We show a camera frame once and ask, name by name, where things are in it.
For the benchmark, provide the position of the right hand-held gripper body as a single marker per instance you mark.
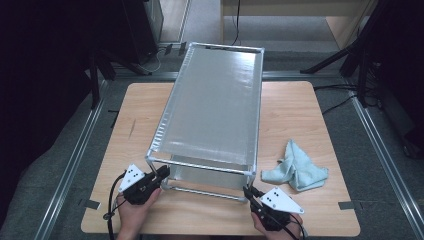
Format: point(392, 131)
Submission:
point(276, 210)

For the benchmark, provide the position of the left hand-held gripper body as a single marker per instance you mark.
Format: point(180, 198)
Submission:
point(140, 191)

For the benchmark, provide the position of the light blue cloth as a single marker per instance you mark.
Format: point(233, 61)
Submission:
point(300, 170)

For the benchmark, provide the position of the silver two-tier metal rack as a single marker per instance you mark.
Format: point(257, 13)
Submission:
point(213, 106)

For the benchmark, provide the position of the person's right hand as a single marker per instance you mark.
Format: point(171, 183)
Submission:
point(280, 233)

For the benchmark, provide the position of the person's left hand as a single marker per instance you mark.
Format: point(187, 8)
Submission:
point(136, 216)

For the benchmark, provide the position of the grey tape piece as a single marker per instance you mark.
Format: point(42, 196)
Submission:
point(346, 205)
point(90, 204)

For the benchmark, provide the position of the black tape strip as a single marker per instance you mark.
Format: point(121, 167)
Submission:
point(113, 118)

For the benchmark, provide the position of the black tripod stand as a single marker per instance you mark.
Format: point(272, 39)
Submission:
point(358, 50)
point(95, 80)

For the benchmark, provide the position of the black cabinet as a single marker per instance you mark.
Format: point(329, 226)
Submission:
point(141, 30)

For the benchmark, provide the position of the dark curtain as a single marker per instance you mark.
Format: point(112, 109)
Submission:
point(40, 83)

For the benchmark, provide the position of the light wooden desk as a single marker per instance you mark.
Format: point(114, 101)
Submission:
point(343, 23)

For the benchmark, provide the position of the aluminium floor rail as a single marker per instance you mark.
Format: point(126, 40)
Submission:
point(71, 166)
point(380, 140)

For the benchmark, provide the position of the small black bracket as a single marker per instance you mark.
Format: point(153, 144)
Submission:
point(167, 49)
point(182, 48)

